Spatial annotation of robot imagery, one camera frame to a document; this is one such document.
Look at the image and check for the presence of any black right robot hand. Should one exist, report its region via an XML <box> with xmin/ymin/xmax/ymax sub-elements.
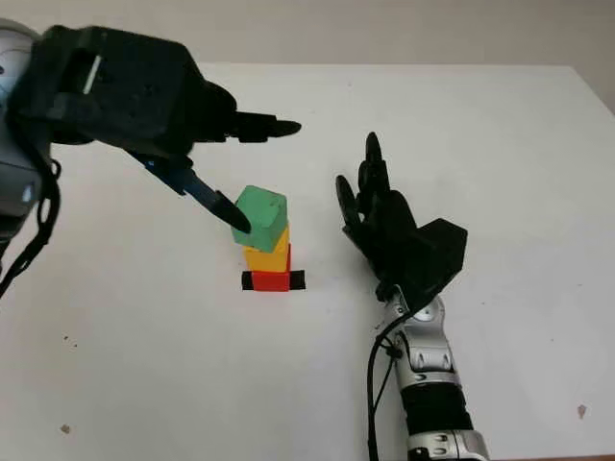
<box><xmin>334</xmin><ymin>132</ymin><xmax>424</xmax><ymax>299</ymax></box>

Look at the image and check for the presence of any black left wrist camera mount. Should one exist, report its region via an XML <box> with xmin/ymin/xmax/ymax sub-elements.
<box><xmin>7</xmin><ymin>23</ymin><xmax>203</xmax><ymax>159</ymax></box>

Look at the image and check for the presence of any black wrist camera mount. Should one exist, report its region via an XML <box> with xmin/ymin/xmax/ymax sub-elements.
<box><xmin>407</xmin><ymin>218</ymin><xmax>470</xmax><ymax>311</ymax></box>
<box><xmin>7</xmin><ymin>23</ymin><xmax>203</xmax><ymax>159</ymax></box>

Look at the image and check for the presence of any black tape strip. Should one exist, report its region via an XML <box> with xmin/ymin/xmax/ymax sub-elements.
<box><xmin>241</xmin><ymin>269</ymin><xmax>308</xmax><ymax>292</ymax></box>

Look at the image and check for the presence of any green cube block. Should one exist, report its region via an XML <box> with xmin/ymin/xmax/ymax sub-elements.
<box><xmin>230</xmin><ymin>185</ymin><xmax>288</xmax><ymax>255</ymax></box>

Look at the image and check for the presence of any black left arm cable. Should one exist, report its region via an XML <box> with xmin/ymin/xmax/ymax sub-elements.
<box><xmin>0</xmin><ymin>143</ymin><xmax>63</xmax><ymax>299</ymax></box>

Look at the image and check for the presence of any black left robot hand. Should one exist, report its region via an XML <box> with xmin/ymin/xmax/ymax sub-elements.
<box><xmin>129</xmin><ymin>79</ymin><xmax>303</xmax><ymax>235</ymax></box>

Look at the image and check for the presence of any yellow cube block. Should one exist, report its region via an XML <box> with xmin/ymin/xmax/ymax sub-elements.
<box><xmin>243</xmin><ymin>225</ymin><xmax>292</xmax><ymax>275</ymax></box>

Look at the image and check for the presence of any red cube block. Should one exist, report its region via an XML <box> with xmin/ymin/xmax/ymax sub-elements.
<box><xmin>252</xmin><ymin>242</ymin><xmax>293</xmax><ymax>293</ymax></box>

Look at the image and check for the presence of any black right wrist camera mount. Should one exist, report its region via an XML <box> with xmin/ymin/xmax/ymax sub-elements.
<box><xmin>407</xmin><ymin>218</ymin><xmax>470</xmax><ymax>311</ymax></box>

